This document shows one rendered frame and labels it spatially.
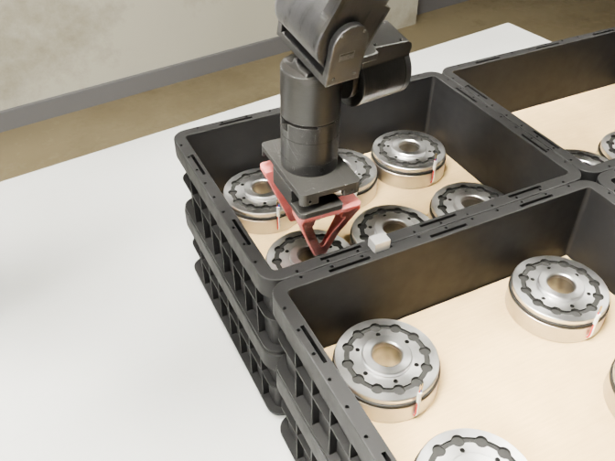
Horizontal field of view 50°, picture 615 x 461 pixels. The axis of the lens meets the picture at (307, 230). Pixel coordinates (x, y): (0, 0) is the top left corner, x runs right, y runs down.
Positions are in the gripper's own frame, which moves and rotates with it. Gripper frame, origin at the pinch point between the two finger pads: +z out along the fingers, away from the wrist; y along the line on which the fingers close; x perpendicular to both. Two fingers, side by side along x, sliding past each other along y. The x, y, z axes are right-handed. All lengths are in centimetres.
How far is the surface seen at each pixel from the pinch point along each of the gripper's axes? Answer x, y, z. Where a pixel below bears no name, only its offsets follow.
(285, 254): 2.1, 1.2, 3.8
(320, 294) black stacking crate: 3.4, -10.3, -1.1
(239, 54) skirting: -70, 219, 86
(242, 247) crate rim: 8.5, -2.9, -2.9
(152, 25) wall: -31, 215, 65
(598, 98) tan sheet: -62, 18, 6
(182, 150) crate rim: 8.8, 16.6, -2.7
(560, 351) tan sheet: -19.0, -21.2, 6.4
